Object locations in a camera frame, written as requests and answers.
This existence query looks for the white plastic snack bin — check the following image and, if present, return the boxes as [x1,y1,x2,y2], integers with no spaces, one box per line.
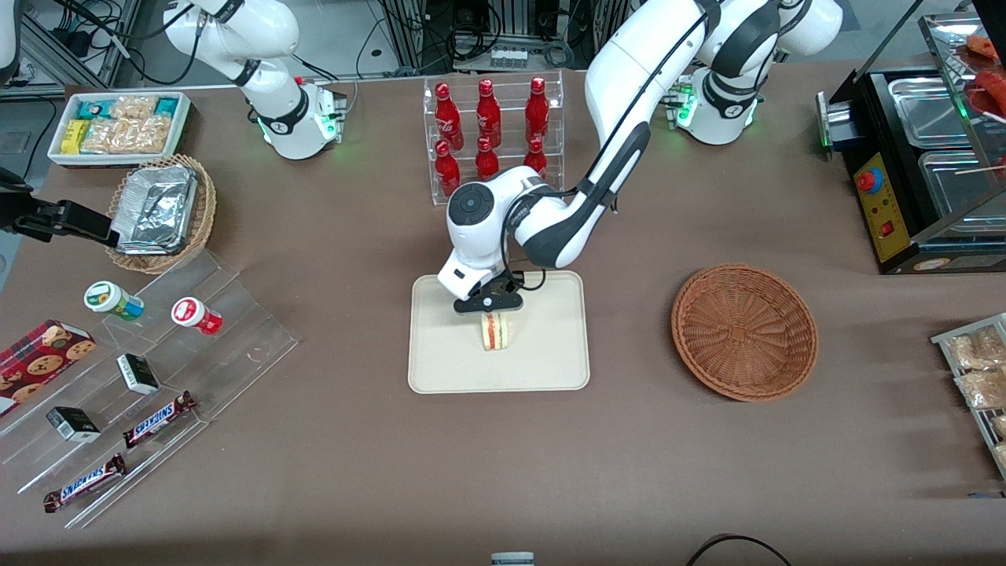
[47,91,193,169]

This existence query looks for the aluminium frame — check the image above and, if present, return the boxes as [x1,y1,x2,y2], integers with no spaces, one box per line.
[0,0,144,100]

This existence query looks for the black food warmer machine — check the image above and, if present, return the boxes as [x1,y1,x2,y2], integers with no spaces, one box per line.
[816,0,1006,275]

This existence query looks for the red cookie box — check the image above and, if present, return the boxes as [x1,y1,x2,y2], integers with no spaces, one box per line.
[0,319,97,418]

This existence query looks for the small black box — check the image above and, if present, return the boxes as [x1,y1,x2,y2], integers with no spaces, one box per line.
[116,353,160,396]
[46,406,102,443]

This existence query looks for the snickers bar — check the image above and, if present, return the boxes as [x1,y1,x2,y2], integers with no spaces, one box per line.
[43,453,127,514]
[122,391,198,450]

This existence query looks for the triangle sandwich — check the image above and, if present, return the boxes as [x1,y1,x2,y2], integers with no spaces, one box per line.
[480,312,512,352]

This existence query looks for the red lid snack cup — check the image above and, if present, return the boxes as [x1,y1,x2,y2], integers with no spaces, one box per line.
[171,297,223,336]

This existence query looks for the clear acrylic bottle rack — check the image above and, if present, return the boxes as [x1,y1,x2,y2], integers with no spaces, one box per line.
[423,70,566,208]

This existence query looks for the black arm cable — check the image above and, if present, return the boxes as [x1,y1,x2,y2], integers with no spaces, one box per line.
[500,0,712,293]

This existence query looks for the light brown wicker basket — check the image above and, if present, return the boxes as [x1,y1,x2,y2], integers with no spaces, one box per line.
[105,154,218,275]

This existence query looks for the tray of packaged snacks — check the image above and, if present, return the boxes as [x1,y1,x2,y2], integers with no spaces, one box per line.
[931,312,1006,481]

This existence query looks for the round brown wicker basket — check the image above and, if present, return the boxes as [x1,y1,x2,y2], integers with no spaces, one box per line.
[671,263,820,403]

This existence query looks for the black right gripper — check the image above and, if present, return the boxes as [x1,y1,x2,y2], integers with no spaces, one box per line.
[0,167,112,241]

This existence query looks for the clear bag of snacks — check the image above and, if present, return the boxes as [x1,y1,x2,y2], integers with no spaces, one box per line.
[946,325,1006,371]
[954,367,1006,411]

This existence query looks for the green lid snack cup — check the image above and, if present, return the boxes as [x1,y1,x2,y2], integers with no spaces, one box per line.
[84,281,145,322]

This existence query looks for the black floor cable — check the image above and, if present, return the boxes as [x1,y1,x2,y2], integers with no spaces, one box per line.
[685,534,795,566]

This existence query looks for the clear bag of crackers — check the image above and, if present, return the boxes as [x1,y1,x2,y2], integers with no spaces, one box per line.
[81,116,171,155]
[110,95,160,120]

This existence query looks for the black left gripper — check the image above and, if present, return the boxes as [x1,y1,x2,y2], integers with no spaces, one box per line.
[457,277,525,320]

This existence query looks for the cream plastic tray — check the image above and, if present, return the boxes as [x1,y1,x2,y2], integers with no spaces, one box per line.
[408,271,591,394]

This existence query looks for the silver foil packets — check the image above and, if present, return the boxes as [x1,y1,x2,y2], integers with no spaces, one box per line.
[109,164,199,255]

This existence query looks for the clear acrylic stepped stand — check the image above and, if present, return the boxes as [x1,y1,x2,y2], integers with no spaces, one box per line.
[0,249,300,530]

